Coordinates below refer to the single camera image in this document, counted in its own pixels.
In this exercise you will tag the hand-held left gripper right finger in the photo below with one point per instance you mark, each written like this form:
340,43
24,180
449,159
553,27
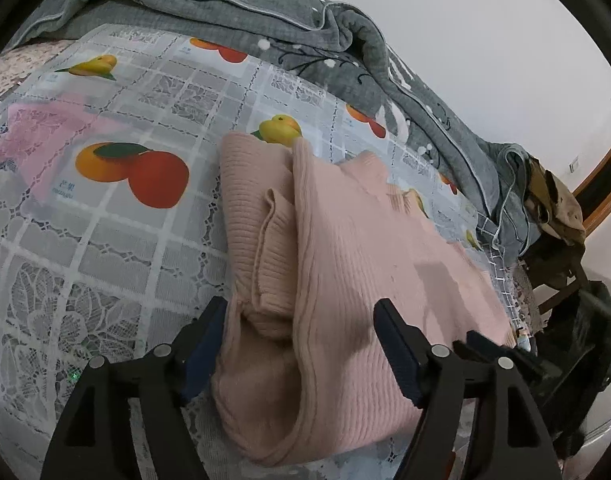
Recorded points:
400,355

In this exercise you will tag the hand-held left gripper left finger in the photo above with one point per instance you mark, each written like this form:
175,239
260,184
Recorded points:
205,355

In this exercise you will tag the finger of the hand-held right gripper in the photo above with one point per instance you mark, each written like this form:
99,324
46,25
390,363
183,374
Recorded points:
535,367

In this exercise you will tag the pink knit sweater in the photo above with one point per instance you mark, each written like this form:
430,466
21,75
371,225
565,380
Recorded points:
345,240

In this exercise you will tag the dark green garment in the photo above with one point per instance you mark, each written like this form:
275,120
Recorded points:
585,340

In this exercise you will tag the dark wooden chair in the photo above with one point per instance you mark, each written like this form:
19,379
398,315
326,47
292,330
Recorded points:
555,300

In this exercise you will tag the grey checked cloth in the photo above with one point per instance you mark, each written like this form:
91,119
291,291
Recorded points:
503,280

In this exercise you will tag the fruit print plastic tablecloth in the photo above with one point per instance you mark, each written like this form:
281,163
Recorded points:
135,260

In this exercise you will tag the wooden door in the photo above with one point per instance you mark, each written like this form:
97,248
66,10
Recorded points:
605,180

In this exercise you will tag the pink cloth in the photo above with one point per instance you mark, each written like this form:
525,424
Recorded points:
40,135

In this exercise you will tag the floral bedsheet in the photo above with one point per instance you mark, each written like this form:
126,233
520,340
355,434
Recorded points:
20,60

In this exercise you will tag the grey floral quilt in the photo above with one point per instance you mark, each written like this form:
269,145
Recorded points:
235,5

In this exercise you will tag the white wall switch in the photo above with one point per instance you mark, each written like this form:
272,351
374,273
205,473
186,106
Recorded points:
574,164

